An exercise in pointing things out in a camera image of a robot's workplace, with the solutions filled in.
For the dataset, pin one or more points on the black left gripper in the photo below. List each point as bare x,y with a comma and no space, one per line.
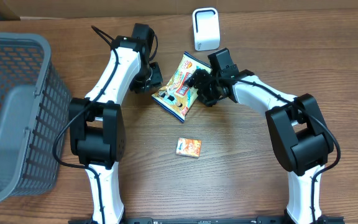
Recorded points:
157,81

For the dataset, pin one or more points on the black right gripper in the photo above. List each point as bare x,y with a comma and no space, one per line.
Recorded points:
195,79

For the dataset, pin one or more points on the yellow snack bag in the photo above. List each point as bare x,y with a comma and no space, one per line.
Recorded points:
176,97

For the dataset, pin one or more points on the small orange box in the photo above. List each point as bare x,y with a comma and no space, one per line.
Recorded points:
188,147

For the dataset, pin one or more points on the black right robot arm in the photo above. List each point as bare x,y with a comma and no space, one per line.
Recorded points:
301,140

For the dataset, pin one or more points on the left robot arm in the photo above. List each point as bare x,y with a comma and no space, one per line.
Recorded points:
97,132

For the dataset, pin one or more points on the white barcode scanner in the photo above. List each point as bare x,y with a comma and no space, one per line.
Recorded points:
206,29

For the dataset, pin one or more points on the grey plastic shopping basket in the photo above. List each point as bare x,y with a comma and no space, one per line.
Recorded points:
33,109

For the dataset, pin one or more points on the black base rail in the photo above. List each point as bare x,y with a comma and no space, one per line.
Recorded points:
257,220

